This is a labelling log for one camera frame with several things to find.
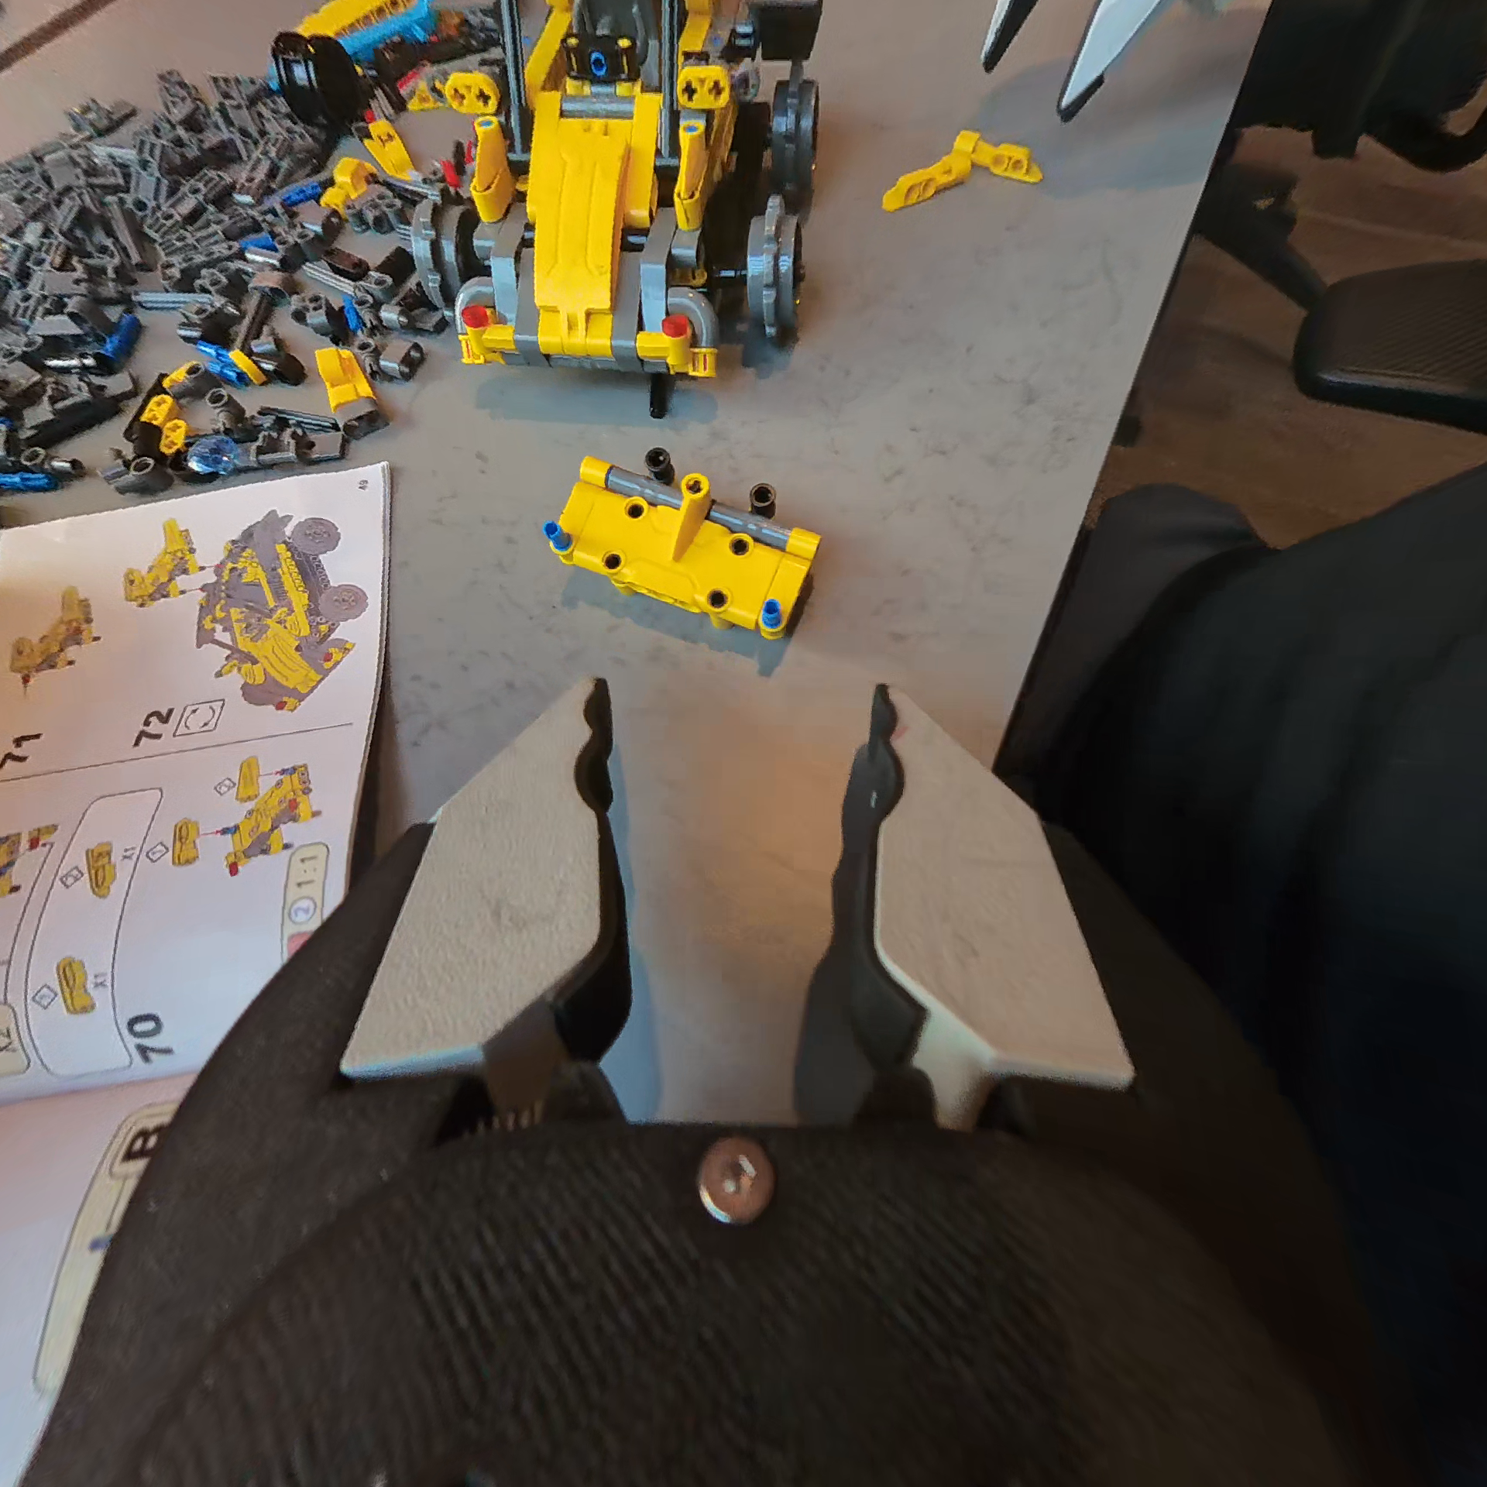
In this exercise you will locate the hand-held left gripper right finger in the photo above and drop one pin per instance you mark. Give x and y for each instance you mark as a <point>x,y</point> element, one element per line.
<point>989,930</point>

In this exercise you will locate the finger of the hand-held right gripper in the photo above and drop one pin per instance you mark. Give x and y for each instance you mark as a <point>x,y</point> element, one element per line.
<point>1111,41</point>
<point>1001,29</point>

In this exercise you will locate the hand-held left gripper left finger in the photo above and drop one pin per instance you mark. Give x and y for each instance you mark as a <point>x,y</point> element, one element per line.
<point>488,930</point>

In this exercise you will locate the yellow brick vehicle model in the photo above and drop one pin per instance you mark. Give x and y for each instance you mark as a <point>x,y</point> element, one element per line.
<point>617,174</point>

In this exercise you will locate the small yellow brick assembly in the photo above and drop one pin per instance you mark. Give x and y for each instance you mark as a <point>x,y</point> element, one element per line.
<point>686,558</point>

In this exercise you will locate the small yellow connector piece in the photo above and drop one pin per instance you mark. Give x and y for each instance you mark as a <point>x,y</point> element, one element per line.
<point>925,183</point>

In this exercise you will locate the person's dark clothing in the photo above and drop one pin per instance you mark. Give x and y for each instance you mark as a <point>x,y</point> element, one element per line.
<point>1279,813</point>

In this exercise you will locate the instruction booklet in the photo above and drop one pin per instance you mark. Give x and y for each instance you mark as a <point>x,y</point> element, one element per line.
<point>174,754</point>

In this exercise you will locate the large yellow panel brick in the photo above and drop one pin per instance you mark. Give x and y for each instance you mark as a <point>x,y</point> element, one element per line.
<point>337,14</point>

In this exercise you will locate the black wheel tyre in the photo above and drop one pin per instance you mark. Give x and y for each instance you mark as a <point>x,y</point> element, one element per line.
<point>314,76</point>

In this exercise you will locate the pile of grey brick pieces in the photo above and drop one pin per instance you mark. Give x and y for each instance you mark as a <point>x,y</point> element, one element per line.
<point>151,232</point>

